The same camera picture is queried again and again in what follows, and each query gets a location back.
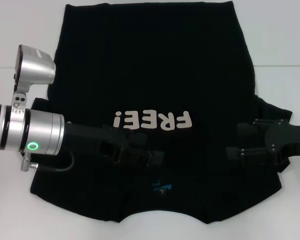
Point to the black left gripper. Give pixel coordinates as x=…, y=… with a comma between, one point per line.
x=90, y=140

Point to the black shirt with FREE print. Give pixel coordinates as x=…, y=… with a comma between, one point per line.
x=152, y=75

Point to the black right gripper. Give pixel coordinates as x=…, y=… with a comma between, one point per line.
x=290, y=140

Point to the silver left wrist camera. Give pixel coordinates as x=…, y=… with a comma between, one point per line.
x=35, y=65

